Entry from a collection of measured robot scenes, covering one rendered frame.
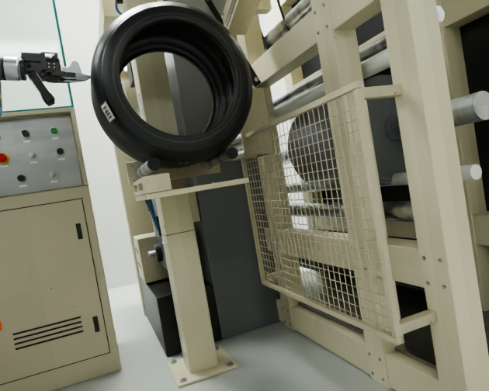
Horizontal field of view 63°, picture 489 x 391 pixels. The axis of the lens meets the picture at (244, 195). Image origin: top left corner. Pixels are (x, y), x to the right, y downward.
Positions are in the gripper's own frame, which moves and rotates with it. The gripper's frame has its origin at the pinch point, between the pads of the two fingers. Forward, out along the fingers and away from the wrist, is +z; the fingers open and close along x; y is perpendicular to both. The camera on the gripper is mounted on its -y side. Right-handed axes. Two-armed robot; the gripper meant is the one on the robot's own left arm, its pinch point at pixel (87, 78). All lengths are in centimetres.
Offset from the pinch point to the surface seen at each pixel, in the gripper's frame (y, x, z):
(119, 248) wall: -85, 252, 21
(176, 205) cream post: -45, 25, 33
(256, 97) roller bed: 1, 18, 71
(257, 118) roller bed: -9, 18, 71
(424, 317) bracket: -80, -61, 83
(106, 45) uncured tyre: 8.0, -10.9, 6.4
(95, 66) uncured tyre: 1.7, -8.5, 2.6
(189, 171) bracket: -31, 22, 39
